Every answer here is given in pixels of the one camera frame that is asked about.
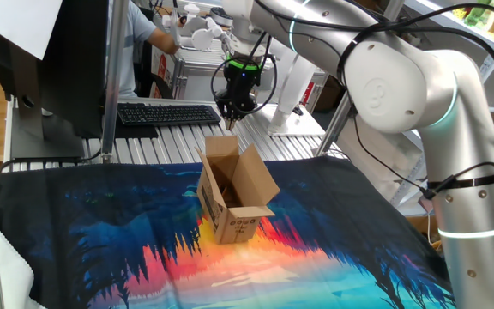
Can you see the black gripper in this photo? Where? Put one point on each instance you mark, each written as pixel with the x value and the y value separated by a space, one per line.
pixel 240 86

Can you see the brown cardboard box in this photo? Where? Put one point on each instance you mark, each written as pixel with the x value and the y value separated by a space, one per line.
pixel 234 225

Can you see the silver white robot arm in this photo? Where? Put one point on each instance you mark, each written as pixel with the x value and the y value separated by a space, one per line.
pixel 401 86

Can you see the cardboard box on floor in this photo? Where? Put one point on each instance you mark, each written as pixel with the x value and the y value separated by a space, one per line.
pixel 418 225

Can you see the silver aluminium equipment case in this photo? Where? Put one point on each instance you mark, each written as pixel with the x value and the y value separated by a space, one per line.
pixel 195 73

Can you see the black keyboard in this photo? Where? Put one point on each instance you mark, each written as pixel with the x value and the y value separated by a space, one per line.
pixel 165 115

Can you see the white jointed handheld device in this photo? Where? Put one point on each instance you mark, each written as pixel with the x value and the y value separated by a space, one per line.
pixel 202 36

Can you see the black desk mat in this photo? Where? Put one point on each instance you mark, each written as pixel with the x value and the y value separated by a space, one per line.
pixel 135 131

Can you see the black round disc device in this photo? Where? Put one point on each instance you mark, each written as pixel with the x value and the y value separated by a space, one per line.
pixel 219 17

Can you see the person in grey shirt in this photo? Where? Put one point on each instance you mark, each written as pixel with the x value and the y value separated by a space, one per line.
pixel 137 26

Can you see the black monitor with stand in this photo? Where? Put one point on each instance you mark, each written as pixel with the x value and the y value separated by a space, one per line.
pixel 75 64

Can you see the forest sunset print cloth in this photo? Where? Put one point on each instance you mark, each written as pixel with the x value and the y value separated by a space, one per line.
pixel 101 240

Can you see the white paper sheet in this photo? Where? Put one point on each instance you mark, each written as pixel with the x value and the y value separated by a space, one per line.
pixel 19 21

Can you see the aluminium frame strut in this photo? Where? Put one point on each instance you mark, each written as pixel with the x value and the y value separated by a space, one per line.
pixel 333 129

